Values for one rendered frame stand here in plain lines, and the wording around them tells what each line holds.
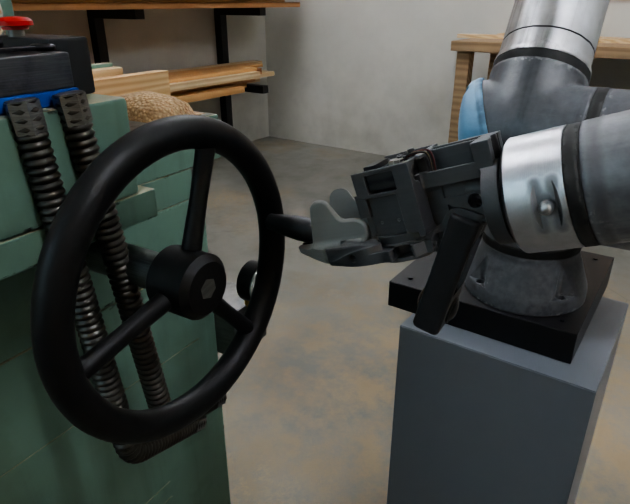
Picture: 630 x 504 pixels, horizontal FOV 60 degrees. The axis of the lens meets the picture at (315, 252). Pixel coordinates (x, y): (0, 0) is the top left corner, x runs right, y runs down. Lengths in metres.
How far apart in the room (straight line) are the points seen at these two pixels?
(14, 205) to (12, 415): 0.26
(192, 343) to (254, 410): 0.80
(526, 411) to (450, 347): 0.14
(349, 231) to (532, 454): 0.57
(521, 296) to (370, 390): 0.86
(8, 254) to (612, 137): 0.44
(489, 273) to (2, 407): 0.68
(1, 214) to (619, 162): 0.43
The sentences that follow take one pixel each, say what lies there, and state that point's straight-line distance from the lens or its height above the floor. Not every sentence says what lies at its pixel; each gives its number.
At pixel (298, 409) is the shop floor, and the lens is 1.60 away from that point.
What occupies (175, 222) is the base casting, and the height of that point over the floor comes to 0.78.
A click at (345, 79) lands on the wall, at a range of 4.24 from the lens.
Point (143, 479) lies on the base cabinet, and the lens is 0.86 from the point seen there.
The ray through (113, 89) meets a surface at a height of 0.92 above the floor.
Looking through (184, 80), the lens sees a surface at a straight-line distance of 3.44.
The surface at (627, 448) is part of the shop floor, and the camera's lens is 1.69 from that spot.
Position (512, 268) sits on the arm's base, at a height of 0.67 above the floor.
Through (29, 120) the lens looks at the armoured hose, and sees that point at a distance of 0.46.
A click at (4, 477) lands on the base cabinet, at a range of 0.70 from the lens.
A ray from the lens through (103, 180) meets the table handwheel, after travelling 0.41.
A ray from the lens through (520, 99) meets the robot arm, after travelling 0.54.
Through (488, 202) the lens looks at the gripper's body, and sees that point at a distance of 0.43.
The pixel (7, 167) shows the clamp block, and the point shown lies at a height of 0.92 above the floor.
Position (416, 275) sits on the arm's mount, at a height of 0.60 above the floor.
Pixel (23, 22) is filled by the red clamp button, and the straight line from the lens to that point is 0.57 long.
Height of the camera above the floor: 1.04
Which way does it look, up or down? 24 degrees down
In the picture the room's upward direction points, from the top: straight up
